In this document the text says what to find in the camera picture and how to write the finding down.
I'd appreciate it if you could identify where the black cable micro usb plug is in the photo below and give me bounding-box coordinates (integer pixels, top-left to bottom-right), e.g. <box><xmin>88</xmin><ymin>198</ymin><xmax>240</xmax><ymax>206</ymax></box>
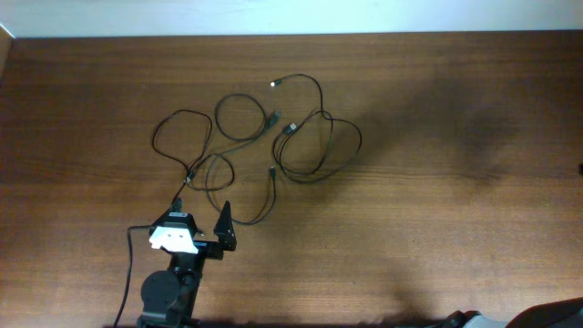
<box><xmin>203</xmin><ymin>93</ymin><xmax>281</xmax><ymax>211</ymax></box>

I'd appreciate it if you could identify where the black cable looped usb plug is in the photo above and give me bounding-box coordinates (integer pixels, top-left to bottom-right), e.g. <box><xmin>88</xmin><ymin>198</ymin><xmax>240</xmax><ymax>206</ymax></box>
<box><xmin>269</xmin><ymin>73</ymin><xmax>363</xmax><ymax>185</ymax></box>

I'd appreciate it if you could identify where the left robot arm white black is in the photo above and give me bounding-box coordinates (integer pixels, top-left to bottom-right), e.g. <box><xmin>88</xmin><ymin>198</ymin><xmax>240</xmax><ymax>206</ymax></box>
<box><xmin>137</xmin><ymin>200</ymin><xmax>237</xmax><ymax>328</ymax></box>

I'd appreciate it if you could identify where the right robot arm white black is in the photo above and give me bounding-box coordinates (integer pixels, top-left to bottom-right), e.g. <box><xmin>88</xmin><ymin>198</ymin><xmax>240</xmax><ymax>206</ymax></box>
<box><xmin>432</xmin><ymin>297</ymin><xmax>582</xmax><ymax>328</ymax></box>

